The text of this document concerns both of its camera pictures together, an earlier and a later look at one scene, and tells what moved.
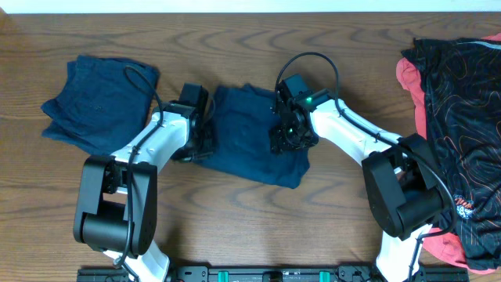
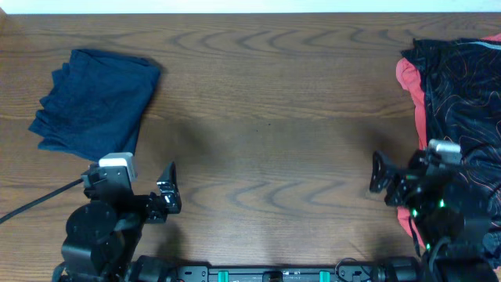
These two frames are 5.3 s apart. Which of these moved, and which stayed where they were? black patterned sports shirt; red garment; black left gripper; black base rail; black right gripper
Moved: black right gripper; black left gripper
Stayed: red garment; black patterned sports shirt; black base rail
